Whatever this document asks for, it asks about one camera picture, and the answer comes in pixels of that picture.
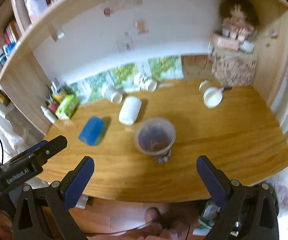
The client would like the white spray bottle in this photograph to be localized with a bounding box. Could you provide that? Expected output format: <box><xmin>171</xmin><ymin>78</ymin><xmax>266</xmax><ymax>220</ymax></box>
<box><xmin>41</xmin><ymin>106</ymin><xmax>56</xmax><ymax>124</ymax></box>

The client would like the white round charger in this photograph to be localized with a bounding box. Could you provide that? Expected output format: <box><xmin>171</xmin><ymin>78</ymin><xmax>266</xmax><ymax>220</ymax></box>
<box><xmin>239</xmin><ymin>40</ymin><xmax>255</xmax><ymax>53</ymax></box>

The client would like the wooden bookshelf desk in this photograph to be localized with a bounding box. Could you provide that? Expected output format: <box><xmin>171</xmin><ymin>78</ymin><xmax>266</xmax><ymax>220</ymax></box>
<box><xmin>0</xmin><ymin>0</ymin><xmax>288</xmax><ymax>202</ymax></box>

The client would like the brown haired plush doll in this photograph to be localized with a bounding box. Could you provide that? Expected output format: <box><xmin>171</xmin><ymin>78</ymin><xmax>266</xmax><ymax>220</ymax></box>
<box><xmin>218</xmin><ymin>0</ymin><xmax>259</xmax><ymax>43</ymax></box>

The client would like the pink rectangular device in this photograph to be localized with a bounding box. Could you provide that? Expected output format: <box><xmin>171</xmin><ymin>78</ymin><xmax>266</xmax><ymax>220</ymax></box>
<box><xmin>211</xmin><ymin>33</ymin><xmax>239</xmax><ymax>51</ymax></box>

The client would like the letter print fabric bag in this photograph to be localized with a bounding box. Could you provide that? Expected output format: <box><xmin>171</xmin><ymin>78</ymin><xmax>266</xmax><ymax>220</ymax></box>
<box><xmin>208</xmin><ymin>39</ymin><xmax>258</xmax><ymax>87</ymax></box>

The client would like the green tissue box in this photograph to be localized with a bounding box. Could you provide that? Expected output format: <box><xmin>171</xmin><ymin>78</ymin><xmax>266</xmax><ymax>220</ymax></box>
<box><xmin>55</xmin><ymin>94</ymin><xmax>79</xmax><ymax>120</ymax></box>

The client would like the brown sleeve paper cup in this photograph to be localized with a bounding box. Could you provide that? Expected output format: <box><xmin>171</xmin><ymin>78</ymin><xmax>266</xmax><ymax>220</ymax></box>
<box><xmin>199</xmin><ymin>80</ymin><xmax>223</xmax><ymax>109</ymax></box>

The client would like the blue plastic cup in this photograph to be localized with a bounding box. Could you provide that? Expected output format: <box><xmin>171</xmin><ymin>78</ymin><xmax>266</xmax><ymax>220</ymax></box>
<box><xmin>78</xmin><ymin>116</ymin><xmax>104</xmax><ymax>146</ymax></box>

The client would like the panda print paper cup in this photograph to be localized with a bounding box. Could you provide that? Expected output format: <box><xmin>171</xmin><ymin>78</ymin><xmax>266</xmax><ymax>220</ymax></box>
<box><xmin>133</xmin><ymin>73</ymin><xmax>158</xmax><ymax>93</ymax></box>

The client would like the grey checked paper cup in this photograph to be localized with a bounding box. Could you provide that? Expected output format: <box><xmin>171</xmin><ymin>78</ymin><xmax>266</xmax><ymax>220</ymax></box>
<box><xmin>101</xmin><ymin>86</ymin><xmax>123</xmax><ymax>104</ymax></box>

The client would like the white plastic cup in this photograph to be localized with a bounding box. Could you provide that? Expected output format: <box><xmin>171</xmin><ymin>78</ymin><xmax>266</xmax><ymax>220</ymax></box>
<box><xmin>118</xmin><ymin>96</ymin><xmax>142</xmax><ymax>126</ymax></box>

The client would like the clear printed plastic cup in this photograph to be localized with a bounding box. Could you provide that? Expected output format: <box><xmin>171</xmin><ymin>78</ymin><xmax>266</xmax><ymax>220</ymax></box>
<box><xmin>133</xmin><ymin>118</ymin><xmax>177</xmax><ymax>164</ymax></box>

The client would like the dark blue bottle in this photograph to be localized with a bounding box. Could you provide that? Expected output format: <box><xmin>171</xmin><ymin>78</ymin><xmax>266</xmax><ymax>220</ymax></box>
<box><xmin>0</xmin><ymin>49</ymin><xmax>7</xmax><ymax>67</ymax></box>

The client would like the brown cartoon paper sheet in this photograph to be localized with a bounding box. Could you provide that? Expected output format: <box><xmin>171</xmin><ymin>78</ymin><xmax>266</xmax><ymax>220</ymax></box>
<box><xmin>181</xmin><ymin>55</ymin><xmax>214</xmax><ymax>80</ymax></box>

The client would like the yellow packet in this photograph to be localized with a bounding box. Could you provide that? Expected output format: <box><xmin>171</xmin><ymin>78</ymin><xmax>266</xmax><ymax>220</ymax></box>
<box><xmin>52</xmin><ymin>90</ymin><xmax>67</xmax><ymax>104</ymax></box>

